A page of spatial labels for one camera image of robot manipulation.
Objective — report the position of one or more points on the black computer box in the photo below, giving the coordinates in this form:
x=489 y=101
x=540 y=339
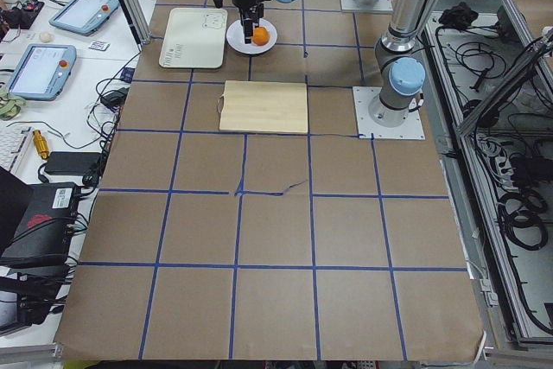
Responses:
x=38 y=224

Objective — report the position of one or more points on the white round plate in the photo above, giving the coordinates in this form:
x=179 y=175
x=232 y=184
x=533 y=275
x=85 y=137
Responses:
x=235 y=38

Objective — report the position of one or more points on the blue teach pendant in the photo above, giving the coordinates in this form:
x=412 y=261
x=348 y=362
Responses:
x=42 y=71
x=83 y=17

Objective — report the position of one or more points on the near blue teach pendant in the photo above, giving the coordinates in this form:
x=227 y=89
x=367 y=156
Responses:
x=42 y=71

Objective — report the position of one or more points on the brass cylinder tool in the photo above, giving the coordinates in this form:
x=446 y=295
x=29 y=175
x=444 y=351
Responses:
x=41 y=145

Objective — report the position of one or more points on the orange fruit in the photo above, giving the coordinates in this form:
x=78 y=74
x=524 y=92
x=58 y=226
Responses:
x=261 y=36

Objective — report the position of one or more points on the bamboo cutting board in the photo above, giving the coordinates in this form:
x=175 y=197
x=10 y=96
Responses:
x=266 y=107

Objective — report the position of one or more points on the far blue teach pendant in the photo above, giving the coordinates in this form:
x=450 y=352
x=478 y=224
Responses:
x=83 y=17

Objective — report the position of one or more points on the cream bear tray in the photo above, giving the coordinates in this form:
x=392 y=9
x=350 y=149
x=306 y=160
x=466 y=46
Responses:
x=194 y=38

